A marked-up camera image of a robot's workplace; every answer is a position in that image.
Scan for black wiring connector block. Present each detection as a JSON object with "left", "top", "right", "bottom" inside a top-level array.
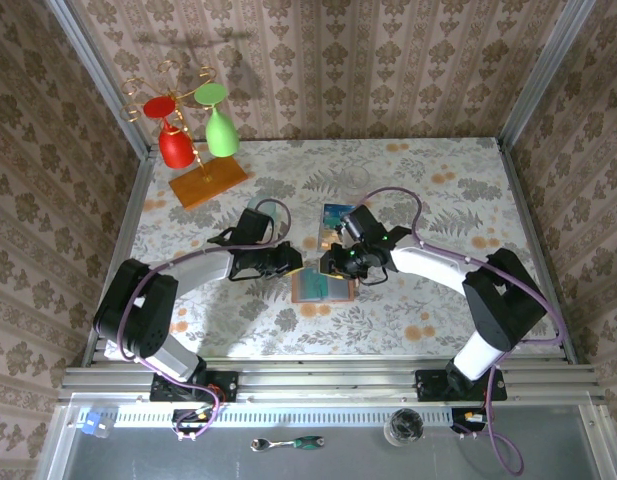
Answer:
[{"left": 171, "top": 407, "right": 215, "bottom": 435}]

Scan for green wine glass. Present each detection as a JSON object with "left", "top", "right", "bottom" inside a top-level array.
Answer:
[{"left": 193, "top": 82, "right": 241, "bottom": 158}]

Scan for floral fern tablecloth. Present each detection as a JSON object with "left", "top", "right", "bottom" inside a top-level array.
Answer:
[{"left": 103, "top": 138, "right": 563, "bottom": 359}]

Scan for clear jar with black parts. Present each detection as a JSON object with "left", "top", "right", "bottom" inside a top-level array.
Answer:
[{"left": 383, "top": 408, "right": 423, "bottom": 448}]

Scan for frosted teal cup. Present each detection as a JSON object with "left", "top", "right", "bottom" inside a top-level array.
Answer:
[{"left": 246, "top": 196, "right": 282, "bottom": 221}]

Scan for aluminium side rail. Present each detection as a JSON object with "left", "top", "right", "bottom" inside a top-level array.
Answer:
[
  {"left": 81, "top": 144, "right": 157, "bottom": 369},
  {"left": 496, "top": 139, "right": 580, "bottom": 366}
]

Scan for light blue chip credit card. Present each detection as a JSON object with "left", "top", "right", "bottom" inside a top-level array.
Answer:
[{"left": 322, "top": 203, "right": 358, "bottom": 227}]

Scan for brown leather card holder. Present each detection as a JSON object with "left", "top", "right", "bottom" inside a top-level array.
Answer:
[{"left": 290, "top": 268, "right": 358, "bottom": 305}]

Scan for gold wire rack wooden base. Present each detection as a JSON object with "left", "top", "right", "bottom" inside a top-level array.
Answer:
[{"left": 118, "top": 59, "right": 250, "bottom": 211}]

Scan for grey metal shelf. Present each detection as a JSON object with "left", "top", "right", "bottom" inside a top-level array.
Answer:
[{"left": 35, "top": 394, "right": 614, "bottom": 480}]

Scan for clear acrylic box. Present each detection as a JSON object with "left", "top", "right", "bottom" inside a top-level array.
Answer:
[{"left": 317, "top": 202, "right": 358, "bottom": 252}]

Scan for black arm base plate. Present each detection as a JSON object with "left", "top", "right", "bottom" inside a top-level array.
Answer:
[
  {"left": 415, "top": 368, "right": 508, "bottom": 403},
  {"left": 150, "top": 370, "right": 239, "bottom": 403}
]

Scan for red wine glass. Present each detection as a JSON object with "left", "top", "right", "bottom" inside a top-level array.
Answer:
[{"left": 142, "top": 94, "right": 197, "bottom": 169}]

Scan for aluminium cross rail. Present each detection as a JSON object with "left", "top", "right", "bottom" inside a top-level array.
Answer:
[{"left": 57, "top": 363, "right": 607, "bottom": 405}]

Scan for slotted white cable duct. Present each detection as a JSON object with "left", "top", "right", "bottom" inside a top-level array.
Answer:
[{"left": 77, "top": 405, "right": 454, "bottom": 429}]

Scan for aluminium frame post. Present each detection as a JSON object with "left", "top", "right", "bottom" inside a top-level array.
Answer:
[
  {"left": 498, "top": 0, "right": 602, "bottom": 149},
  {"left": 44, "top": 0, "right": 154, "bottom": 160}
]

